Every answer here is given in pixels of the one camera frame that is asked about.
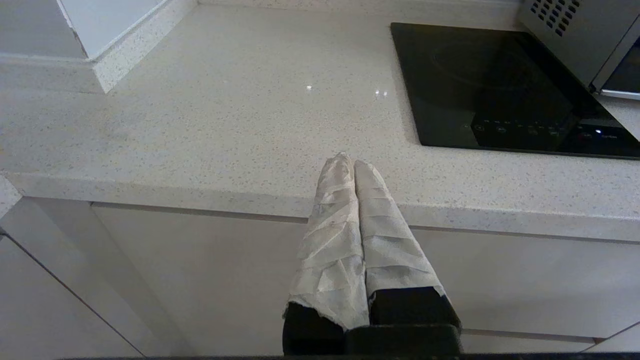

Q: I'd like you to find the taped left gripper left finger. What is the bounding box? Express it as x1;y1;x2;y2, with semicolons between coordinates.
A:
282;152;371;356

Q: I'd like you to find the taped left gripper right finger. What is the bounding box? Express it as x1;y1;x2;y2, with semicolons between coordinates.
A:
354;160;462;328

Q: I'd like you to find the silver microwave oven body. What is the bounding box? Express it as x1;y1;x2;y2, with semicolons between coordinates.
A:
517;0;640;93

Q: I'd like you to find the white cabinet front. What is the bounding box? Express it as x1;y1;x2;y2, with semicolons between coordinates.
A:
91;201;640;357
0;232;146;360
460;322;640;354

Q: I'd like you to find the black induction cooktop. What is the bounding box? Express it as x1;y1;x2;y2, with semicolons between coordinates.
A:
390;22;640;161

